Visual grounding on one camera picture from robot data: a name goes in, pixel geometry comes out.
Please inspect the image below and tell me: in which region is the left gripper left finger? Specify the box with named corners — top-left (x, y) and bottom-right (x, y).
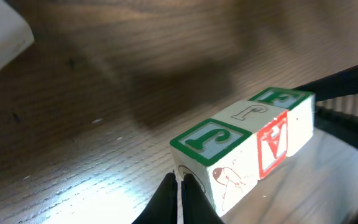
top-left (132, 172), bottom-right (178, 224)

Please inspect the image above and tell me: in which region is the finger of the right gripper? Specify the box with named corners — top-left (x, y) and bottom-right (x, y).
top-left (295, 65), bottom-right (358, 149)

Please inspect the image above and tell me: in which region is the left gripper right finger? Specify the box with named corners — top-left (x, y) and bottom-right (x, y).
top-left (181, 174), bottom-right (224, 224)

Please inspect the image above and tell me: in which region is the red letter block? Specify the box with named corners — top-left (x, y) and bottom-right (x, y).
top-left (212, 100), bottom-right (288, 180)

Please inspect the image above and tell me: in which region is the wooden block yellow side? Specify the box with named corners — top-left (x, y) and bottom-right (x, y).
top-left (249, 87), bottom-right (315, 157)

